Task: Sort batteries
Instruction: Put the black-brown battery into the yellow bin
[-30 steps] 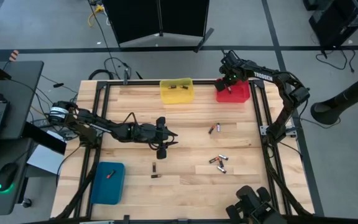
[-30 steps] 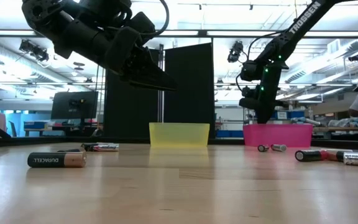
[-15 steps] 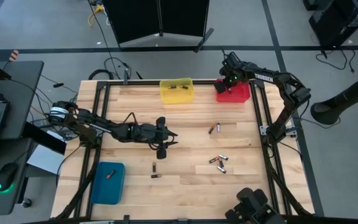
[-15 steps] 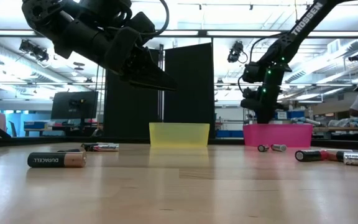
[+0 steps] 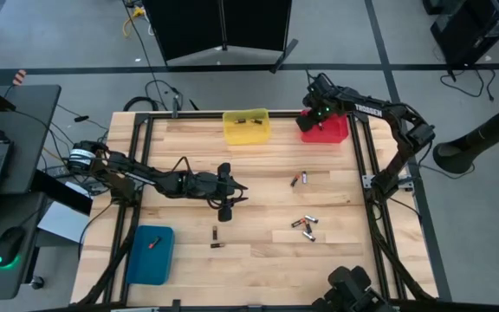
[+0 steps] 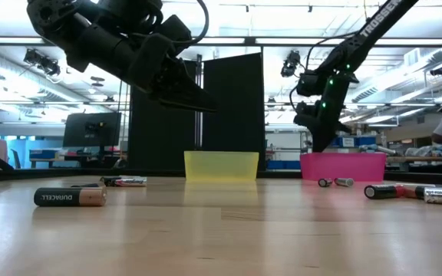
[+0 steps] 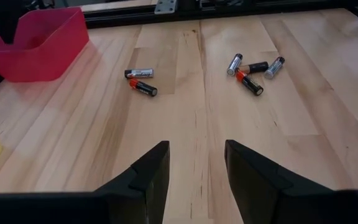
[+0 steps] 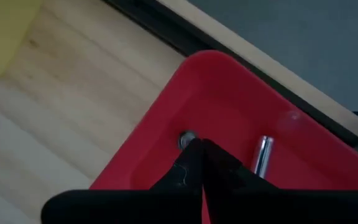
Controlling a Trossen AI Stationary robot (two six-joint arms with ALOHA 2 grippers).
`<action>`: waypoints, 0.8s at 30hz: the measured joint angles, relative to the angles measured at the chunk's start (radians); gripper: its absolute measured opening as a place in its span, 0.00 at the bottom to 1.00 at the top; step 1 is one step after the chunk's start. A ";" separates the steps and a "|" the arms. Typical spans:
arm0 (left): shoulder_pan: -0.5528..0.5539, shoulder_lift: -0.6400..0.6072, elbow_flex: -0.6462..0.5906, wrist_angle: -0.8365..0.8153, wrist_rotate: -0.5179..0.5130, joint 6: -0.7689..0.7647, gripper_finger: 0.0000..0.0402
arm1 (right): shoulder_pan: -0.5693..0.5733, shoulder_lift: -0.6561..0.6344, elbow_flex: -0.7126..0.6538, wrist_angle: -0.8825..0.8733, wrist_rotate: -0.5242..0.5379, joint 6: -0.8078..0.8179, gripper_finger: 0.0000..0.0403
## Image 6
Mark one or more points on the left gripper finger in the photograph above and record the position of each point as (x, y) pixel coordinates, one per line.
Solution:
(182, 92)

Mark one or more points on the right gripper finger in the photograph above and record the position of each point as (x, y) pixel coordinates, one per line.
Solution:
(318, 138)
(330, 134)

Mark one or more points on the batteries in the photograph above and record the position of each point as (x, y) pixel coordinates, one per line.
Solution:
(325, 182)

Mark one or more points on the red black AA battery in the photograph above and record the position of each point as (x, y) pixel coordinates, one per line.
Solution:
(382, 191)

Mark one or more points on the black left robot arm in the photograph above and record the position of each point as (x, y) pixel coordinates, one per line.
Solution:
(90, 46)

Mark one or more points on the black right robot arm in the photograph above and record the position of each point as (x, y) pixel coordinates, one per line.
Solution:
(374, 27)

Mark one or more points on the red plastic bin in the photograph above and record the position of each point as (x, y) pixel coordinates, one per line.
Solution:
(344, 166)

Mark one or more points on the blue shelf bin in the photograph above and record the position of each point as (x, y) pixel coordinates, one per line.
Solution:
(366, 142)

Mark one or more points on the blue low bin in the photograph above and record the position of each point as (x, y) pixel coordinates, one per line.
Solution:
(282, 165)

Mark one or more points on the grey metal cylinder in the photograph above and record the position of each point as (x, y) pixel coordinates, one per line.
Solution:
(378, 149)

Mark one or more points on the black folding screen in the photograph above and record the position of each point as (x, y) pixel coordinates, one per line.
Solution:
(236, 115)

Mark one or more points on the yellow plastic bin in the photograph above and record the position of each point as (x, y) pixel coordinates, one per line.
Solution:
(221, 166)

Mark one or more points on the black overhead crossbar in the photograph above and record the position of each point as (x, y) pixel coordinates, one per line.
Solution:
(249, 41)

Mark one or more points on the black computer monitor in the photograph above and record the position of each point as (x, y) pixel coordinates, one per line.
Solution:
(90, 130)

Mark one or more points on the black ceiling device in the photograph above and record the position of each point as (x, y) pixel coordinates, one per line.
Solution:
(439, 70)
(42, 63)

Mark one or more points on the blue storage box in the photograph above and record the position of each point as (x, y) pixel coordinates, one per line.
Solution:
(43, 154)

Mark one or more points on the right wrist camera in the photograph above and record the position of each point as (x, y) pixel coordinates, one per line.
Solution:
(307, 84)

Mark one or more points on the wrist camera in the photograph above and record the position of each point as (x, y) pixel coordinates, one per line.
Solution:
(307, 84)
(175, 32)

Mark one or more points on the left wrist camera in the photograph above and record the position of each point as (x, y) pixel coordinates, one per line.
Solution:
(175, 32)

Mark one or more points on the black ceiling camera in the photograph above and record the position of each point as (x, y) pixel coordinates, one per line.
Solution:
(291, 61)

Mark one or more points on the black table frame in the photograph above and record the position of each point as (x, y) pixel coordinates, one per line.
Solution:
(52, 174)

